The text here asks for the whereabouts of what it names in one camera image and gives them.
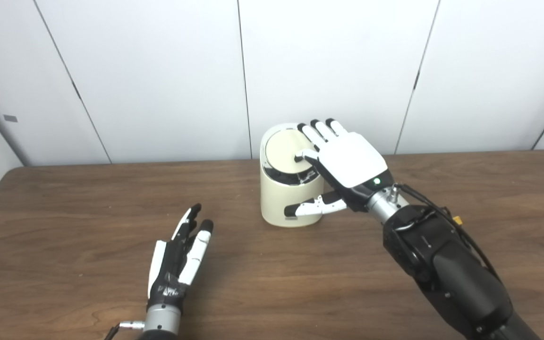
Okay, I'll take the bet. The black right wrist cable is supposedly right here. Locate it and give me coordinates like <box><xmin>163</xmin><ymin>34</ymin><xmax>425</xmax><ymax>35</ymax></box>
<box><xmin>392</xmin><ymin>183</ymin><xmax>502</xmax><ymax>279</ymax></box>

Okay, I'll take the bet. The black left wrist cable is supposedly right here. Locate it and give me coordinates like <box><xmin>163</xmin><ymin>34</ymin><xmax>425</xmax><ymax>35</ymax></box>
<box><xmin>104</xmin><ymin>321</ymin><xmax>145</xmax><ymax>340</ymax></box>

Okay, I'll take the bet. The cream round bin lid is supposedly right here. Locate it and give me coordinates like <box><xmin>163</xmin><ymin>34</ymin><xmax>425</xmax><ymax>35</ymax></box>
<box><xmin>264</xmin><ymin>129</ymin><xmax>317</xmax><ymax>173</ymax></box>

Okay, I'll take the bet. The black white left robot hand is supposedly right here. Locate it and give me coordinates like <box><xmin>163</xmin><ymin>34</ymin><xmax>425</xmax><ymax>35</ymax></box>
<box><xmin>147</xmin><ymin>204</ymin><xmax>214</xmax><ymax>312</ymax></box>

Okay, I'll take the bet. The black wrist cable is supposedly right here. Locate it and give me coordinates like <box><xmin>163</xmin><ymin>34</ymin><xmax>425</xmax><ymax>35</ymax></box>
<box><xmin>104</xmin><ymin>321</ymin><xmax>145</xmax><ymax>340</ymax></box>
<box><xmin>392</xmin><ymin>183</ymin><xmax>502</xmax><ymax>279</ymax></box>

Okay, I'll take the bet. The cream-colored bin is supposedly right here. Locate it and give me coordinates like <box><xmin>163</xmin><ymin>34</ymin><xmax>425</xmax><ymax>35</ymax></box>
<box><xmin>260</xmin><ymin>124</ymin><xmax>324</xmax><ymax>228</ymax></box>

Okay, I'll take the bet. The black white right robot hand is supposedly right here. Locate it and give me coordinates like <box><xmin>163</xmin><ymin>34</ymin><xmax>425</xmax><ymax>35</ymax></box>
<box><xmin>284</xmin><ymin>119</ymin><xmax>394</xmax><ymax>218</ymax></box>

